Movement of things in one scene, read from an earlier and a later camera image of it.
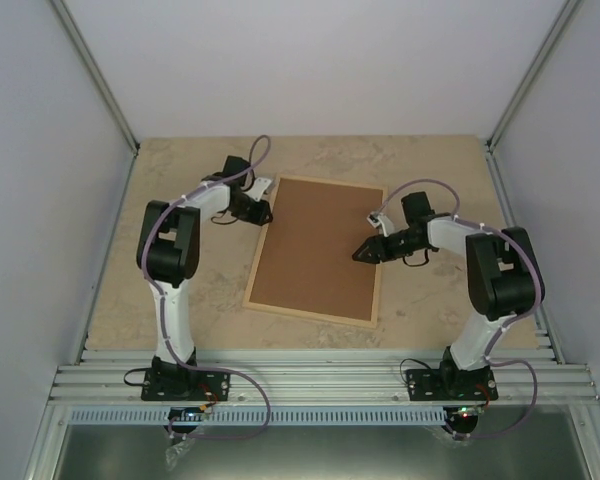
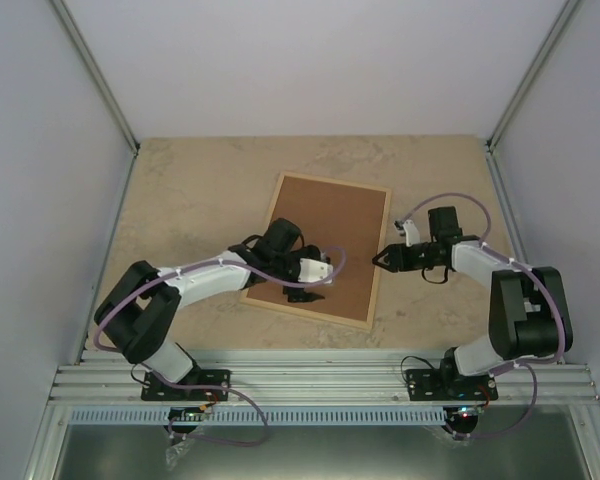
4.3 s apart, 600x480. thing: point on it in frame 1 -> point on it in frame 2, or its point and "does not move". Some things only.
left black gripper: x=259 y=217 -> x=296 y=294
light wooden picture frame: x=304 y=264 does not move
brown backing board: x=306 y=259 does not move
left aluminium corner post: x=96 y=73 does not move
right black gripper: x=375 y=243 -> x=397 y=259
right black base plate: x=442 y=385 does not move
